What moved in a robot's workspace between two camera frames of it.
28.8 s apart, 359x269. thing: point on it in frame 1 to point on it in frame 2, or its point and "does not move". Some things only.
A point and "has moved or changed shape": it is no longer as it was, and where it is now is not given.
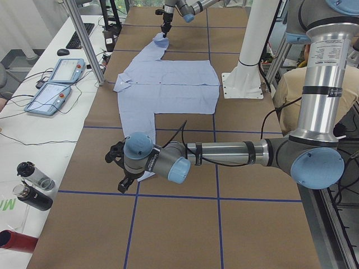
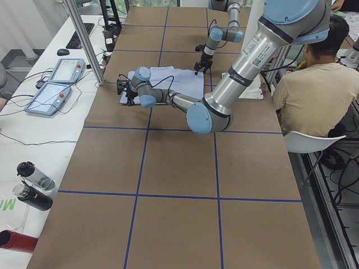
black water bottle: x=33 y=196 does not move
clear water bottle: x=27 y=170 does not move
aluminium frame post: x=73 y=10 does not move
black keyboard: x=75 y=42 does not move
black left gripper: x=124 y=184 to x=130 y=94
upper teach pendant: x=67 y=70 does not move
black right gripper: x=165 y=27 to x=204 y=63
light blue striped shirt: x=153 y=86 has moved or changed shape
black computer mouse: x=61 y=52 does not move
